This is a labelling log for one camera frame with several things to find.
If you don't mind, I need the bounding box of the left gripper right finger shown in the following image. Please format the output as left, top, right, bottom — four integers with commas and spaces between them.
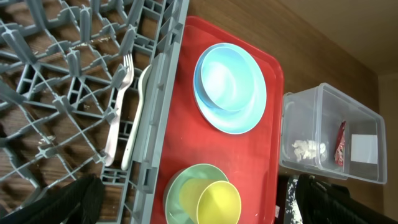
295, 174, 397, 224

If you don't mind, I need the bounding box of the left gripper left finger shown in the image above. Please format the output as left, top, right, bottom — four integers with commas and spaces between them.
1, 174, 105, 224

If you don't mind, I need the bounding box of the white tissue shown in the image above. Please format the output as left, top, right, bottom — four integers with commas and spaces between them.
292, 140, 318, 162

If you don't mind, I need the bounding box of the red snack wrapper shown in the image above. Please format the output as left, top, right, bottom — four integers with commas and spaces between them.
334, 121, 346, 166

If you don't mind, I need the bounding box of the yellow plastic cup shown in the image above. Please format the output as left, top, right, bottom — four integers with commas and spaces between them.
178, 179, 242, 224

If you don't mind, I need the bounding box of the white plastic spoon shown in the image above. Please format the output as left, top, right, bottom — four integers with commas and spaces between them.
121, 65, 152, 170

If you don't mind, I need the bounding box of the white plastic fork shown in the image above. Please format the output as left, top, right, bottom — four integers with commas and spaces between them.
104, 53, 134, 167

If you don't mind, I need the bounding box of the light blue bowl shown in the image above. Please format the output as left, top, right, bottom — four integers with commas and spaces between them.
200, 44, 254, 111

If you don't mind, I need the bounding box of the black waste tray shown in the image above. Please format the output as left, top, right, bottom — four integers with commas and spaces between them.
274, 175, 303, 224

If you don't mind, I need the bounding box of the grey plastic dishwasher rack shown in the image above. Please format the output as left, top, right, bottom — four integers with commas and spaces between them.
1, 0, 189, 223

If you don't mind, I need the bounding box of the clear plastic bin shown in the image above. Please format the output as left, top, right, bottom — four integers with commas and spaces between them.
279, 83, 387, 184

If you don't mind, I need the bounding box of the green saucer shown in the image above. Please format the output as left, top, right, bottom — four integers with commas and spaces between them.
163, 164, 229, 224

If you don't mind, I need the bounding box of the red plastic tray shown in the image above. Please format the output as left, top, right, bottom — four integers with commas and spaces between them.
151, 16, 284, 223

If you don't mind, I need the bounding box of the light blue plate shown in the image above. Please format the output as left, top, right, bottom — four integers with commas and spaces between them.
193, 42, 267, 134

